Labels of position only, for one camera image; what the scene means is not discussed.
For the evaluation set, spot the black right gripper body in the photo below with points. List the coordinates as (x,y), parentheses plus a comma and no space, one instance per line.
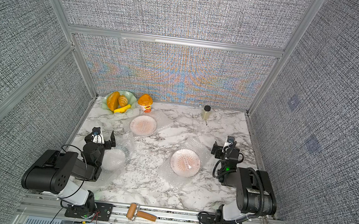
(219,154)

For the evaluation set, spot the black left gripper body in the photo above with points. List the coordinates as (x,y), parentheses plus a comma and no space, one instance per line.
(106,145)

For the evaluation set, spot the orange sunburst dinner plate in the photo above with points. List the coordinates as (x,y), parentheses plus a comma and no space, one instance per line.
(185,163)

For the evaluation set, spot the plate bubble wrap sheet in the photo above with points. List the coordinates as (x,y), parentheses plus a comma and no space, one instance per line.
(163,122)

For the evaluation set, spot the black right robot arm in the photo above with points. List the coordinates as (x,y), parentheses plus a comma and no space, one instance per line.
(254,192)

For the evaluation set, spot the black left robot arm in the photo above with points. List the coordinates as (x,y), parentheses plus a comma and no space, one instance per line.
(52,171)

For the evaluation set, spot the yellow banana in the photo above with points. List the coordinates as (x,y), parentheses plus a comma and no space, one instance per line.
(122,109)

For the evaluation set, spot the large orange bread loaf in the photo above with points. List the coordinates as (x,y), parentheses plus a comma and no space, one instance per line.
(112,101)

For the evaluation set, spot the small bottle with black cap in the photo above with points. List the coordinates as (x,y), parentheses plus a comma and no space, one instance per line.
(206,112)

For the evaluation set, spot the small brown croissant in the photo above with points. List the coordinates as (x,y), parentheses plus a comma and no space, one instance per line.
(122,101)

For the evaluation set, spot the green leaf-shaped bowl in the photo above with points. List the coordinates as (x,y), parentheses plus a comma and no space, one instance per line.
(131,98)

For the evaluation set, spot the orange lidded snack cup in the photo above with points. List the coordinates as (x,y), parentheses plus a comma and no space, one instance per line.
(145,102)

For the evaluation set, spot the wooden roller tool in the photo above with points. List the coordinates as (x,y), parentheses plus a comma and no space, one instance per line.
(133,212)

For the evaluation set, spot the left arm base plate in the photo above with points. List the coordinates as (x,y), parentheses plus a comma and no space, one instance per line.
(99,212)

